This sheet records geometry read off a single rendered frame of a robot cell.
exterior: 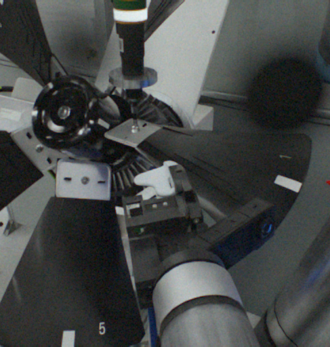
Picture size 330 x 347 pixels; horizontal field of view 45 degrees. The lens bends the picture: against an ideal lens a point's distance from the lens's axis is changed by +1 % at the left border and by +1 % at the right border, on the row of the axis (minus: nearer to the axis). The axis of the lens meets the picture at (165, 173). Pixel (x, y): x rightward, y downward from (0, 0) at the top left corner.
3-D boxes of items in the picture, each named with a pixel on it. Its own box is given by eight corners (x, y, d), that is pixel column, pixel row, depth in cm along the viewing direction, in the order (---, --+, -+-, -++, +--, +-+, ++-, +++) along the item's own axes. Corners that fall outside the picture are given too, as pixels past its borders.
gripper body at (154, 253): (120, 192, 45) (131, 269, 35) (195, 177, 46) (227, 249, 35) (131, 242, 49) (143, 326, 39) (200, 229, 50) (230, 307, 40)
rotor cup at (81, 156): (72, 101, 76) (25, 72, 64) (141, 91, 71) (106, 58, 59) (68, 176, 73) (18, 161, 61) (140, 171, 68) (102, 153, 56)
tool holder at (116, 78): (108, 70, 63) (102, 2, 57) (153, 68, 63) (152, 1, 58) (109, 90, 55) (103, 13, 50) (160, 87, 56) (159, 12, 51)
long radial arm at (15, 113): (110, 130, 90) (82, 113, 80) (99, 162, 90) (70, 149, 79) (13, 107, 102) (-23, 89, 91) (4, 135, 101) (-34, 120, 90)
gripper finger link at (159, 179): (128, 152, 53) (137, 194, 45) (172, 144, 53) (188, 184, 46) (132, 171, 54) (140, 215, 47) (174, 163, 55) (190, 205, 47)
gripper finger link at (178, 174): (167, 156, 48) (181, 200, 41) (179, 154, 48) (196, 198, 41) (170, 187, 51) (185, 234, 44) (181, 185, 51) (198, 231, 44)
